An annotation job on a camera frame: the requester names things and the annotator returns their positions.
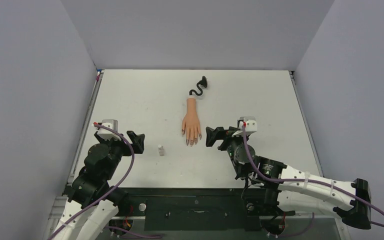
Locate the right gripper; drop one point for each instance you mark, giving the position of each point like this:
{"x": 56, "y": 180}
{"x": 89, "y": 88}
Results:
{"x": 221, "y": 139}

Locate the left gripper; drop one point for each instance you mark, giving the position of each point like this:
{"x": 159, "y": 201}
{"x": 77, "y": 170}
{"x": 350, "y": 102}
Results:
{"x": 137, "y": 141}

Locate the clear nail polish bottle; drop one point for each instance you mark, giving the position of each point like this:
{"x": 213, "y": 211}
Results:
{"x": 161, "y": 151}

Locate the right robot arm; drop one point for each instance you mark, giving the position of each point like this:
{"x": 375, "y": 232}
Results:
{"x": 287, "y": 189}

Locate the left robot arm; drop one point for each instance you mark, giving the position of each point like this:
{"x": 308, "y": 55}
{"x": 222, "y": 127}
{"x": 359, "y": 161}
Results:
{"x": 92, "y": 202}

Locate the mannequin practice hand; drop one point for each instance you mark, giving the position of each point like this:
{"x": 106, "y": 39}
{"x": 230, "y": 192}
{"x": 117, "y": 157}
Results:
{"x": 191, "y": 127}

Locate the black flexible hand stand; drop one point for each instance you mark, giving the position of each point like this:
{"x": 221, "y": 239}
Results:
{"x": 200, "y": 85}

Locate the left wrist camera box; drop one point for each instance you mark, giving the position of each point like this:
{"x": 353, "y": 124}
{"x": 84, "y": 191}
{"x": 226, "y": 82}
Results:
{"x": 109, "y": 131}

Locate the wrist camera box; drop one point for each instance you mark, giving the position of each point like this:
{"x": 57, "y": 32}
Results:
{"x": 109, "y": 131}
{"x": 246, "y": 125}

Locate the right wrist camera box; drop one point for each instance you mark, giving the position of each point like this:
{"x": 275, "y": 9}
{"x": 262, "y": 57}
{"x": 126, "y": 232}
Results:
{"x": 246, "y": 125}

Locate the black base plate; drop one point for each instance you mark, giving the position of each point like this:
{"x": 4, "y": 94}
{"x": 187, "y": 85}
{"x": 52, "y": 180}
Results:
{"x": 196, "y": 209}

